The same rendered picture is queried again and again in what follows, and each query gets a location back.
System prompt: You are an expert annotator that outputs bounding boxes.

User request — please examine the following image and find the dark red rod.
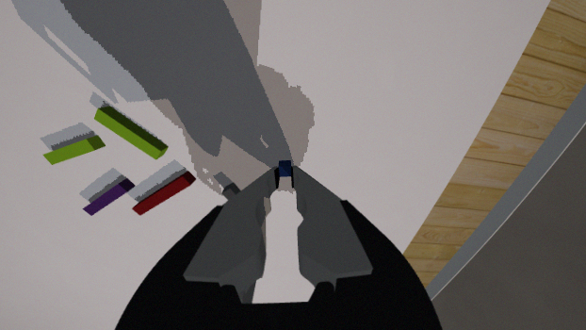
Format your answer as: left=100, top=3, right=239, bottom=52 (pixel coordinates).
left=133, top=171, right=196, bottom=216

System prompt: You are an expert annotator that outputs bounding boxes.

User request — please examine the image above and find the purple rod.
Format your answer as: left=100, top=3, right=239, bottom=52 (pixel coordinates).
left=84, top=178, right=135, bottom=216

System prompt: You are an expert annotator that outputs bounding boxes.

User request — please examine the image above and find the dark grey block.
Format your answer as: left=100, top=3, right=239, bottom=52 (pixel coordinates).
left=221, top=182, right=241, bottom=200

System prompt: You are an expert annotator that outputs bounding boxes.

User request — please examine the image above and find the small blue block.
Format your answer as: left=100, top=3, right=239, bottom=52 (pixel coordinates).
left=279, top=160, right=291, bottom=177

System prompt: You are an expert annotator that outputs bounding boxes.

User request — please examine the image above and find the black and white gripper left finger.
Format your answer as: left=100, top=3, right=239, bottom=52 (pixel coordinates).
left=115, top=166, right=280, bottom=330

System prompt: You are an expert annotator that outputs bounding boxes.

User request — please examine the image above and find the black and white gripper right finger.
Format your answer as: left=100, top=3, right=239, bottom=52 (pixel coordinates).
left=291, top=165, right=443, bottom=330

